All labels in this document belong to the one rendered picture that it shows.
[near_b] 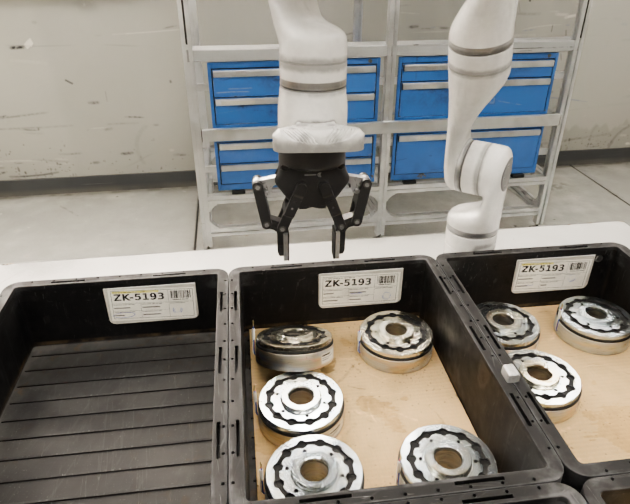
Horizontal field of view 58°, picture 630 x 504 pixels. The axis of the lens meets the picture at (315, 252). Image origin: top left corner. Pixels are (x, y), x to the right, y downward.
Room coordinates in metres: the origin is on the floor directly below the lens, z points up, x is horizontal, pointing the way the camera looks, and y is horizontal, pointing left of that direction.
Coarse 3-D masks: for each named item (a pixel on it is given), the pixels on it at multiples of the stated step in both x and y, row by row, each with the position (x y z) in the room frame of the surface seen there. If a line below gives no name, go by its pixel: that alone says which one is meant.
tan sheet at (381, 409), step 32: (352, 352) 0.62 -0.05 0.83; (256, 384) 0.56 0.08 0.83; (352, 384) 0.56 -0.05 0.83; (384, 384) 0.56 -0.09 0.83; (416, 384) 0.56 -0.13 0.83; (448, 384) 0.56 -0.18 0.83; (256, 416) 0.50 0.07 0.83; (352, 416) 0.50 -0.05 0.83; (384, 416) 0.50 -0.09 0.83; (416, 416) 0.50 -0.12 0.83; (448, 416) 0.50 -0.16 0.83; (256, 448) 0.45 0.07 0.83; (352, 448) 0.45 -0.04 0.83; (384, 448) 0.45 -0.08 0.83; (384, 480) 0.41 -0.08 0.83
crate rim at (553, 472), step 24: (288, 264) 0.70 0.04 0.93; (312, 264) 0.70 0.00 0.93; (336, 264) 0.70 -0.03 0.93; (360, 264) 0.70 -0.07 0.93; (384, 264) 0.70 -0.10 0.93; (432, 264) 0.70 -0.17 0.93; (240, 312) 0.58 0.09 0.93; (456, 312) 0.58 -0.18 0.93; (240, 336) 0.53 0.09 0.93; (480, 336) 0.53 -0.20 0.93; (240, 360) 0.49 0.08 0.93; (240, 384) 0.45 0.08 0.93; (504, 384) 0.45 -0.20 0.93; (240, 408) 0.42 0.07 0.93; (240, 432) 0.38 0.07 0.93; (528, 432) 0.38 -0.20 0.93; (240, 456) 0.36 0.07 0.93; (552, 456) 0.36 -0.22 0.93; (240, 480) 0.33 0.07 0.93; (456, 480) 0.33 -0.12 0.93; (480, 480) 0.33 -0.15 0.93; (504, 480) 0.33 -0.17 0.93; (528, 480) 0.33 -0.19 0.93; (552, 480) 0.33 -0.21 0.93
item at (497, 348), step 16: (448, 256) 0.72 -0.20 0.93; (464, 256) 0.72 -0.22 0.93; (480, 256) 0.72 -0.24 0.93; (496, 256) 0.73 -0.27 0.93; (512, 256) 0.73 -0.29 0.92; (624, 256) 0.73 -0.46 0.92; (448, 272) 0.67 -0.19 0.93; (464, 288) 0.63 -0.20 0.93; (464, 304) 0.60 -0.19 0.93; (480, 320) 0.56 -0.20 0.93; (496, 352) 0.50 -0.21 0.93; (528, 400) 0.43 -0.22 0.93; (544, 416) 0.41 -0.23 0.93; (544, 432) 0.38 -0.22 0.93; (560, 448) 0.37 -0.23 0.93; (576, 464) 0.35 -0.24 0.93; (592, 464) 0.35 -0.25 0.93; (608, 464) 0.35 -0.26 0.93; (624, 464) 0.35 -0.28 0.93; (576, 480) 0.34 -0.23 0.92
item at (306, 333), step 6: (282, 330) 0.61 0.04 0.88; (288, 330) 0.61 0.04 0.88; (294, 330) 0.62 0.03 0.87; (300, 330) 0.61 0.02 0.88; (306, 330) 0.61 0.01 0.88; (276, 336) 0.60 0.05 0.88; (282, 336) 0.59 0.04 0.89; (288, 336) 0.58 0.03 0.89; (294, 336) 0.58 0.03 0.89; (300, 336) 0.58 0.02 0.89; (306, 336) 0.59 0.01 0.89
